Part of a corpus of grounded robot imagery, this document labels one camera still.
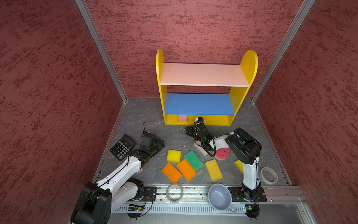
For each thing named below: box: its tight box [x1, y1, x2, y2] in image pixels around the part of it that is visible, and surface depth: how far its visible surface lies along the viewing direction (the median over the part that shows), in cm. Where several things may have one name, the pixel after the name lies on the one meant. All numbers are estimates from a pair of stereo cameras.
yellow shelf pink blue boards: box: [156, 49, 259, 126], surface depth 85 cm
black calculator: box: [110, 134, 136, 161], surface depth 91 cm
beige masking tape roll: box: [259, 167, 279, 185], surface depth 82 cm
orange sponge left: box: [161, 161, 183, 183], surface depth 83 cm
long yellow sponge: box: [205, 159, 224, 182], surface depth 84 cm
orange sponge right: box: [176, 158, 197, 182], surface depth 84 cm
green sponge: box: [183, 150, 204, 171], surface depth 87 cm
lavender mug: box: [207, 183, 236, 213], surface depth 72 cm
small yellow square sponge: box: [166, 149, 182, 163], surface depth 88 cm
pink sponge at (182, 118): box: [178, 114, 188, 123], surface depth 106 cm
